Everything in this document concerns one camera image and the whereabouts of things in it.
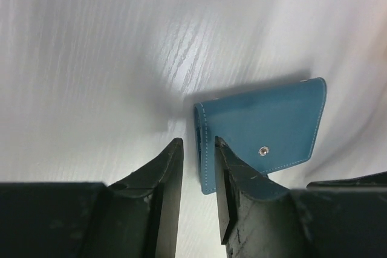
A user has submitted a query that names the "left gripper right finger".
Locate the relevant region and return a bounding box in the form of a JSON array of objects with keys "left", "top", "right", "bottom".
[{"left": 215, "top": 137, "right": 305, "bottom": 257}]

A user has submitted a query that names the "blue leather card holder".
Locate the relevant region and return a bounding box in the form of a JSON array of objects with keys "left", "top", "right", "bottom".
[{"left": 193, "top": 77, "right": 327, "bottom": 195}]

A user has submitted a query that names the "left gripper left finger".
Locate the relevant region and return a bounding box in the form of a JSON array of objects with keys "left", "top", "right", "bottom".
[{"left": 105, "top": 138, "right": 183, "bottom": 257}]

